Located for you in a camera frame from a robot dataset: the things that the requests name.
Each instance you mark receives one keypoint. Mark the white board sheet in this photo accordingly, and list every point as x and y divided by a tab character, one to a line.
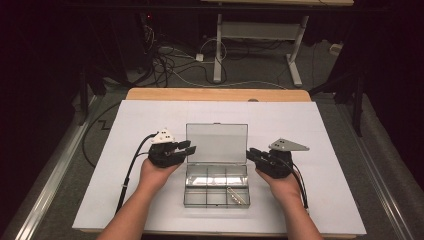
133	116

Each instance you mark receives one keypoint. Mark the wooden table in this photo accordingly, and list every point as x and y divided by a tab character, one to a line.
200	94

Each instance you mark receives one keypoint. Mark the aluminium rail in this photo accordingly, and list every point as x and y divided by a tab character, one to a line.
50	186
376	173

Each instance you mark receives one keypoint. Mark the white power adapter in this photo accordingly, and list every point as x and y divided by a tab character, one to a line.
199	57

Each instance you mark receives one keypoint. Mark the pearl hair clip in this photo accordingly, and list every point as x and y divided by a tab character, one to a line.
235	196

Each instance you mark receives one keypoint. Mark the person's right hand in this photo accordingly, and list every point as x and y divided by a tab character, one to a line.
285	190

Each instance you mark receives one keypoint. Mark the white metal desk frame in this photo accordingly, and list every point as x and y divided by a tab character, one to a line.
256	30

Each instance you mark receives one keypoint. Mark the white box on floor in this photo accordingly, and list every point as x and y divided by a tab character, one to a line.
336	49

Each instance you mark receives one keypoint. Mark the grey transparent compartment box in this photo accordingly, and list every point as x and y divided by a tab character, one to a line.
216	146

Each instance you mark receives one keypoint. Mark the person's left hand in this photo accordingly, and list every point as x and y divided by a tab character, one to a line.
153	178

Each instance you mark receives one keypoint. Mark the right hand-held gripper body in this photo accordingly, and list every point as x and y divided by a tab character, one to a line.
278	165

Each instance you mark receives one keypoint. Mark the black stand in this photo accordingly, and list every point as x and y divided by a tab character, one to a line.
357	100
83	96

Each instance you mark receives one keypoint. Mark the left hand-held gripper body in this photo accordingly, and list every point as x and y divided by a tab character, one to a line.
165	155

